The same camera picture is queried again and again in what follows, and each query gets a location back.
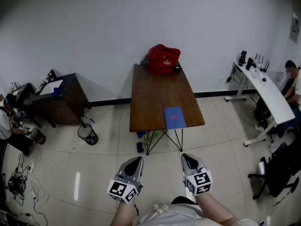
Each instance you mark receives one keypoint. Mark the white desk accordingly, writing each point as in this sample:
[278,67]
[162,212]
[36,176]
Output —
[270,95]

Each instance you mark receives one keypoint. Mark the person's white shirt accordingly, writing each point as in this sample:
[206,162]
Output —
[178,216]

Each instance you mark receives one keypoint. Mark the black cup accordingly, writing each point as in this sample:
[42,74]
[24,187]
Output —
[249,64]

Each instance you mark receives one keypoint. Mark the black computer case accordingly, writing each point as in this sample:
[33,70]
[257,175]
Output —
[261,112]

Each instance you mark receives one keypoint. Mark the green plastic bag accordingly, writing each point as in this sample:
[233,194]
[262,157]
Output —
[150,138]

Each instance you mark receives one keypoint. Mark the blue box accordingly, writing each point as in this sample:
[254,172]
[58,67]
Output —
[141,134]

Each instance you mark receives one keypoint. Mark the grey wall panel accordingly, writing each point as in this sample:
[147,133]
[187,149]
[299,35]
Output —
[294,27]

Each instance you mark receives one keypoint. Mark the router with black antennas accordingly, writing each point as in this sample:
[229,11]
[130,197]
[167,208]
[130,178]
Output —
[264,67]

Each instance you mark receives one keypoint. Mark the wooden table with black legs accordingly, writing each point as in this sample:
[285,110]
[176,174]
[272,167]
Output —
[155,95]

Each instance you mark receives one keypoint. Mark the person's left forearm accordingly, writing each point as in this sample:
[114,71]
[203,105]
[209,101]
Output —
[124,214]

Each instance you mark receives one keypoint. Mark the black cylinder flask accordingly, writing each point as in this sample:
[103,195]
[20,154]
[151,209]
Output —
[242,58]

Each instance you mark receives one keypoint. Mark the white sheet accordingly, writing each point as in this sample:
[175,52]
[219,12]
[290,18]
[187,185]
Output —
[51,86]

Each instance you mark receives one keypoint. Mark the white power strip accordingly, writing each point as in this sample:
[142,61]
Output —
[32,167]

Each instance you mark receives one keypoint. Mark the blue object on cabinet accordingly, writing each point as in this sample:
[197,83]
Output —
[56,92]

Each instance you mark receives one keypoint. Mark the black office chair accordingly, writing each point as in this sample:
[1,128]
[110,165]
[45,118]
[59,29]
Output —
[279,173]

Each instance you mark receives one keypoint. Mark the person's black trousers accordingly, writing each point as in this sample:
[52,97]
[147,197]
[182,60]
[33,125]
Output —
[182,199]

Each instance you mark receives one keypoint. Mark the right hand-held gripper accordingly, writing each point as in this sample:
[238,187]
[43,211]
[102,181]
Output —
[200,180]

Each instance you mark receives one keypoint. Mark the blue cover notebook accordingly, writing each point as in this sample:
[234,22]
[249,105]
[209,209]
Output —
[174,118]

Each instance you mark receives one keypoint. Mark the dark wooden cabinet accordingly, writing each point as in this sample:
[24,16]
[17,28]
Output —
[68,102]

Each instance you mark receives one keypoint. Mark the person's right forearm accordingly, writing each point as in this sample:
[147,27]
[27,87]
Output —
[215,211]

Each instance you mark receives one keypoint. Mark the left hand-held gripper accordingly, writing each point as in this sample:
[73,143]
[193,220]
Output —
[131,180]

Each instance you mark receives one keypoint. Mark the red bag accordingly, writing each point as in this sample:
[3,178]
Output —
[163,59]

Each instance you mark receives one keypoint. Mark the black waste basket with rubbish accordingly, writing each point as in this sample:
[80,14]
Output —
[38,136]

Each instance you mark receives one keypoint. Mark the black mesh waste basket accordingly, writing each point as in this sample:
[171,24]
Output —
[88,135]

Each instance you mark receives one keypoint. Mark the small black round object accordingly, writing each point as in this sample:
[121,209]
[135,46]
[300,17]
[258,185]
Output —
[176,69]

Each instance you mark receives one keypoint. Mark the small black pouch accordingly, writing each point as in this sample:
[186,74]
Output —
[140,147]

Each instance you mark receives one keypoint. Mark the small black side table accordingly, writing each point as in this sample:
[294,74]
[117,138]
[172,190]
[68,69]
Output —
[26,91]

